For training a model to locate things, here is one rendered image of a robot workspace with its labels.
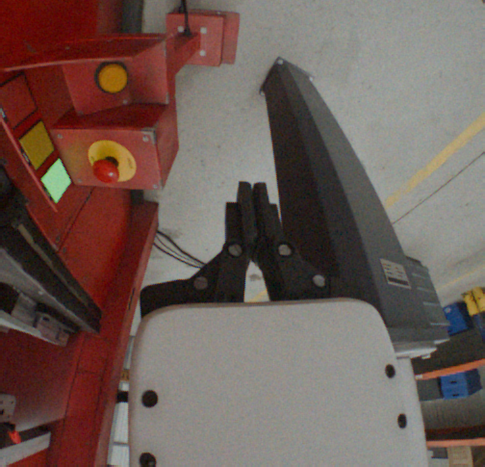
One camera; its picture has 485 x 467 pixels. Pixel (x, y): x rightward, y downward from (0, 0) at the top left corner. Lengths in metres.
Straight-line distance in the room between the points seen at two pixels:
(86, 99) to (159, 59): 0.11
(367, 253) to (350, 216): 0.06
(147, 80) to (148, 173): 0.13
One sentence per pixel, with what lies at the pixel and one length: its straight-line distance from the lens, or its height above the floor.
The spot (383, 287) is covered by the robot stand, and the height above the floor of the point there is 0.93.
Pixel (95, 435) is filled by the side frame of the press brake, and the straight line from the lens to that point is 1.27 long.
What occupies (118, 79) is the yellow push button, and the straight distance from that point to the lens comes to 0.36.
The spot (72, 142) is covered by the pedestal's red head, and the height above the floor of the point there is 0.78.
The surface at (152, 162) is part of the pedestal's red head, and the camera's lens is 0.33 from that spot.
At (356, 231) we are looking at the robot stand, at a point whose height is 0.86.
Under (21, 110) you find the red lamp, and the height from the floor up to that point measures 0.81.
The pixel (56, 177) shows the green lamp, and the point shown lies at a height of 0.81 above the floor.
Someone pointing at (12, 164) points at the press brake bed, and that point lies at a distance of 0.55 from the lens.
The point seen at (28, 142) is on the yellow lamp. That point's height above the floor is 0.82.
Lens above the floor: 1.03
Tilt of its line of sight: 39 degrees down
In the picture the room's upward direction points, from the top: 179 degrees counter-clockwise
